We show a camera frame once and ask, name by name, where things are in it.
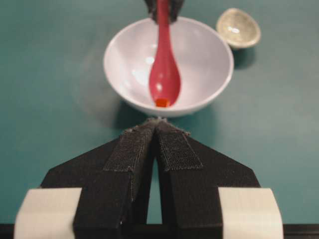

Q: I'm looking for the white round bowl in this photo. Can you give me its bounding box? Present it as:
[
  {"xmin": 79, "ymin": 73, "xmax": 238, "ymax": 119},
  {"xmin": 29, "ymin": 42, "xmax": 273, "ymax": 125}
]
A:
[{"xmin": 103, "ymin": 17, "xmax": 234, "ymax": 118}]

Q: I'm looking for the speckled ceramic spoon rest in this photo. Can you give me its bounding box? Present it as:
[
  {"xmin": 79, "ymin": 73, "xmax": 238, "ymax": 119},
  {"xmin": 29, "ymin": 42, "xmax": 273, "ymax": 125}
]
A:
[{"xmin": 216, "ymin": 8, "xmax": 261, "ymax": 50}]

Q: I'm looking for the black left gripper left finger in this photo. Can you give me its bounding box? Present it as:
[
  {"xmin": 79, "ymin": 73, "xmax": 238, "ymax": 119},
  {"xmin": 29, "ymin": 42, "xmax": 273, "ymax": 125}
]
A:
[{"xmin": 13, "ymin": 118, "xmax": 158, "ymax": 239}]

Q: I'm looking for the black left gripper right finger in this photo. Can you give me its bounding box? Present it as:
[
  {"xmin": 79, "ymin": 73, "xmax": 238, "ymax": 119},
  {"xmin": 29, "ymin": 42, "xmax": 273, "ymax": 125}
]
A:
[{"xmin": 155, "ymin": 119, "xmax": 285, "ymax": 239}]

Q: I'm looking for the small red block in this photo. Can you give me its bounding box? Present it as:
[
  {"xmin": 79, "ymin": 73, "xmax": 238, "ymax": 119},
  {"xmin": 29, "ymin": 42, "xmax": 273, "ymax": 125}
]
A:
[{"xmin": 155, "ymin": 99, "xmax": 170, "ymax": 108}]

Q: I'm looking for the pink plastic spoon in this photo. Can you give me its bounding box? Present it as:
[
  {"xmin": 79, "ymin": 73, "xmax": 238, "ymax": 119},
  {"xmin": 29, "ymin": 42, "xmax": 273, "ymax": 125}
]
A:
[{"xmin": 149, "ymin": 0, "xmax": 181, "ymax": 106}]

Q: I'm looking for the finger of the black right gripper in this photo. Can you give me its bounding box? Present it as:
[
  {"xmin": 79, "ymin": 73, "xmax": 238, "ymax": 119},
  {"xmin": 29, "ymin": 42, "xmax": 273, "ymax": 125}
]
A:
[
  {"xmin": 144, "ymin": 0, "xmax": 158, "ymax": 24},
  {"xmin": 169, "ymin": 0, "xmax": 184, "ymax": 22}
]

